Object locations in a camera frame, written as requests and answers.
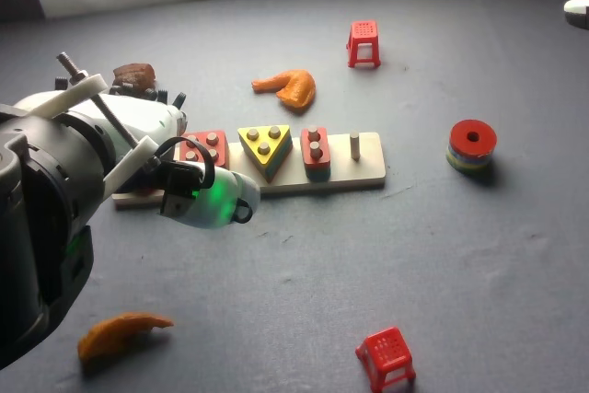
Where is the red oblong block stack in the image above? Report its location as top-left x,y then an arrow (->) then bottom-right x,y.
299,126 -> 331,184

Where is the orange toy fried wing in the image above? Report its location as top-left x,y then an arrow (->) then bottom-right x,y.
76,312 -> 175,364

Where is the brown toy meat piece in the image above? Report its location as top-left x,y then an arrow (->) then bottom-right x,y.
112,63 -> 156,88

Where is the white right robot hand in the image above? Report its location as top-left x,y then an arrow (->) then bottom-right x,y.
563,0 -> 589,29

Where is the grey table cloth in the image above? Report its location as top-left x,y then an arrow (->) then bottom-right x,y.
0,0 -> 589,393

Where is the red wooden stacking block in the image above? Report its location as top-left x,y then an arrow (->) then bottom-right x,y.
445,119 -> 498,178

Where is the yellow triangle block stack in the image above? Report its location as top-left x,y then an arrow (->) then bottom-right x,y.
237,124 -> 295,184

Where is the wooden shape sorter board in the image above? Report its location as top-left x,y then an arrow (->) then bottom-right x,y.
112,131 -> 387,211

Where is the red square block stack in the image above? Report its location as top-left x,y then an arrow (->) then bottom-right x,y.
128,129 -> 230,195

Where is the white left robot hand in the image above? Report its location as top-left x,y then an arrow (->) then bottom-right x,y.
16,75 -> 261,231

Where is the orange toy chicken leg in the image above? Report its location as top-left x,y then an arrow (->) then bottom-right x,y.
250,68 -> 318,114

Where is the red toy stool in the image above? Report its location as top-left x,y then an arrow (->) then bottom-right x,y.
346,19 -> 382,69
354,326 -> 418,393

